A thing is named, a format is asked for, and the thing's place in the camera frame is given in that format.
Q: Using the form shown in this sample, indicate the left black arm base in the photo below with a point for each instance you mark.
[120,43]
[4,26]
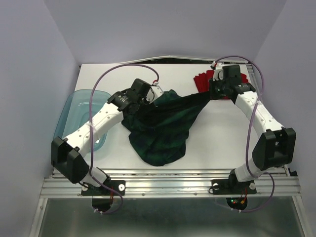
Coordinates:
[106,199]

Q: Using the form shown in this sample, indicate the green plaid skirt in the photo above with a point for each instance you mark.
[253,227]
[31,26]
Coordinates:
[159,131]

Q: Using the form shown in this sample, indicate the blue transparent plastic bin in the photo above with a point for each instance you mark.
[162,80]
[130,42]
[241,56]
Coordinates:
[76,111]

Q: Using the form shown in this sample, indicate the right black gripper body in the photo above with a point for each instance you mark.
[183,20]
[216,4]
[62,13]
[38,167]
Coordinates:
[218,89]

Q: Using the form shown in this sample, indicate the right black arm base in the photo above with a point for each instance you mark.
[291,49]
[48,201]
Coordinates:
[238,191]

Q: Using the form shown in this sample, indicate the aluminium mounting rail frame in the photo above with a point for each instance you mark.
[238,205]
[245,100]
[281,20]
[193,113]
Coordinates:
[173,200]

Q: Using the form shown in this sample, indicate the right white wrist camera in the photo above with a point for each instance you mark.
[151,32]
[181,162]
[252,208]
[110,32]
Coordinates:
[218,71]

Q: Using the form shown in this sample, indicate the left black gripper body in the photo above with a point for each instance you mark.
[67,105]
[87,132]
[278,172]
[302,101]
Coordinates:
[144,106]

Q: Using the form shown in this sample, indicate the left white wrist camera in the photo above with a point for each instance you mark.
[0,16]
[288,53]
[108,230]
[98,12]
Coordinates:
[154,93]

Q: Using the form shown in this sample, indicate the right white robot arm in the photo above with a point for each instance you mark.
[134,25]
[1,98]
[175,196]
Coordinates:
[275,146]

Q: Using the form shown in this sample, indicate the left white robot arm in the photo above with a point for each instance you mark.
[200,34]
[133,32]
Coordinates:
[67,154]

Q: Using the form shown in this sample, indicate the folded red skirt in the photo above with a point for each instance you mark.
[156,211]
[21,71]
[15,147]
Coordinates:
[202,80]

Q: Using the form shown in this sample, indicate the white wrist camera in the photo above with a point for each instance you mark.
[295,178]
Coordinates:
[218,71]
[154,93]

